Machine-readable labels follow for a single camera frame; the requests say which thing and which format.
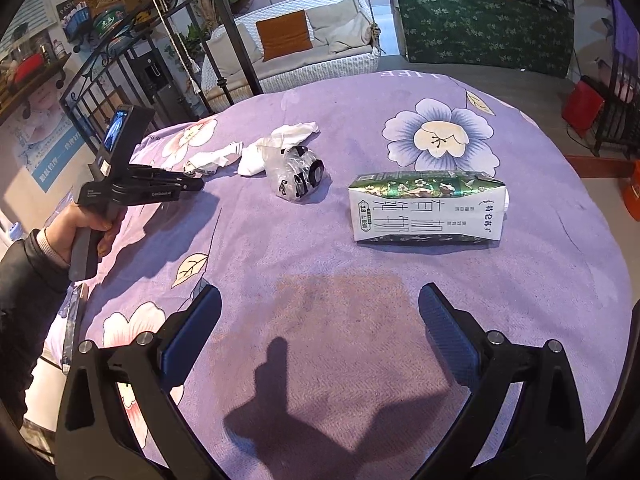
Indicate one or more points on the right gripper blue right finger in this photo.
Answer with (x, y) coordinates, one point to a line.
(545, 438)

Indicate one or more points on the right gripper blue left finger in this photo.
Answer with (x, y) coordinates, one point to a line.
(95, 439)

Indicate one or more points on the white tissue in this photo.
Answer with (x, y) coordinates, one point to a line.
(252, 157)

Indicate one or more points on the clear plastic bag trash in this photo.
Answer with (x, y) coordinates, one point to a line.
(293, 173)

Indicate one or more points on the green white milk carton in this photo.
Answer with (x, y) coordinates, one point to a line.
(425, 207)

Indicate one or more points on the black sleeved left forearm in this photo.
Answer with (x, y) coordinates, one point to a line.
(34, 283)

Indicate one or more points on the person's left hand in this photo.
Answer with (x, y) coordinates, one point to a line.
(56, 241)

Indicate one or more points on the purple floral tablecloth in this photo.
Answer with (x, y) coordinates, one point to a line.
(320, 366)

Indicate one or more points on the orange cushion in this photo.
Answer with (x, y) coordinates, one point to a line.
(284, 35)

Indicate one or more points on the orange plastic bucket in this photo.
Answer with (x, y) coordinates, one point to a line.
(631, 193)

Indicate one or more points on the white wicker swing sofa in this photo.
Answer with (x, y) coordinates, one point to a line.
(341, 44)

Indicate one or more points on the black metal rack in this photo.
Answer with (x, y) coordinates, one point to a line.
(618, 123)

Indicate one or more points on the red bag on floor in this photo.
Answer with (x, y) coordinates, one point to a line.
(583, 105)

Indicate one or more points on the green patterned counter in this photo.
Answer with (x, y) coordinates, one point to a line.
(501, 33)

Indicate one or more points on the purple hanging towel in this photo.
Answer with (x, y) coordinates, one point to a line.
(626, 36)

